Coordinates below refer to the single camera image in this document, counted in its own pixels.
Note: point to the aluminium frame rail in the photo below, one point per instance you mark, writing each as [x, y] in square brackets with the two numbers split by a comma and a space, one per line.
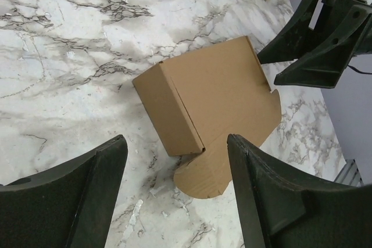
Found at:
[350, 175]

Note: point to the brown cardboard box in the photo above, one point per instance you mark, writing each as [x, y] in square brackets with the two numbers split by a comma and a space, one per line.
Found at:
[196, 100]

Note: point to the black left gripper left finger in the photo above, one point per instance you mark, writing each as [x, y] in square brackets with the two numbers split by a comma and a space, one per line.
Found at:
[69, 205]

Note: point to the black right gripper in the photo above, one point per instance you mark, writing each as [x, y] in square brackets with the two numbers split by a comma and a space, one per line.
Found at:
[342, 30]

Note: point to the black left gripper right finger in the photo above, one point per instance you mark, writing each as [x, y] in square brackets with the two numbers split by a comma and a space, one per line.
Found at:
[282, 206]

